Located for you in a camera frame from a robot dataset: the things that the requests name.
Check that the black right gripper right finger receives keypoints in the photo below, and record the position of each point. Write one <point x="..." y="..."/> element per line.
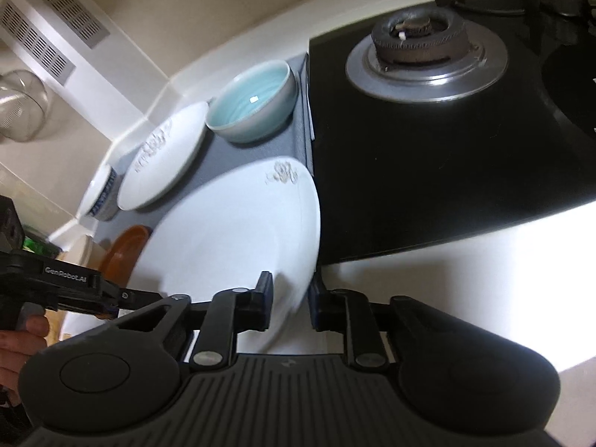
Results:
<point x="349" y="314"/>

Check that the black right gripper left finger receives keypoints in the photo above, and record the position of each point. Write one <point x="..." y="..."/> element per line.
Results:
<point x="228" y="314"/>

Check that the large white floral plate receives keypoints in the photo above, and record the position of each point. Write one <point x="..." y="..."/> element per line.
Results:
<point x="262" y="217"/>

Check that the orange brown plate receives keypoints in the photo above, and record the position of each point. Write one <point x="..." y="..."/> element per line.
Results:
<point x="119" y="261"/>

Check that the white bowl blue pattern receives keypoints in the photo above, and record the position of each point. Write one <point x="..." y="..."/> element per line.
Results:
<point x="100" y="199"/>

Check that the small white floral plate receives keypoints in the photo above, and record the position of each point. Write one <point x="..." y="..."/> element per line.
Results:
<point x="164" y="157"/>

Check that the light blue ceramic bowl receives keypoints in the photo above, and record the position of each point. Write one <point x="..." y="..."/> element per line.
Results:
<point x="254" y="104"/>

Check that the person's left hand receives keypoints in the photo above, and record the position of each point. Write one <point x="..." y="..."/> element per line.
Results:
<point x="16" y="348"/>

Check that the black gas stove top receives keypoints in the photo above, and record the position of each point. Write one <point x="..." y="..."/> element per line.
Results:
<point x="398" y="176"/>

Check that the grey textured mat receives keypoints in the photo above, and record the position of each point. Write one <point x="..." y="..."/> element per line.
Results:
<point x="217" y="156"/>

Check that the glass bowl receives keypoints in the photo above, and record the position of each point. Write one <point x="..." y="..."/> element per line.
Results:
<point x="24" y="104"/>

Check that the white vented range hood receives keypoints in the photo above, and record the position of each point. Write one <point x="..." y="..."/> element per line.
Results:
<point x="76" y="28"/>

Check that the silver gas burner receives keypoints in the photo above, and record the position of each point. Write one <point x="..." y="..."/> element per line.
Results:
<point x="426" y="54"/>

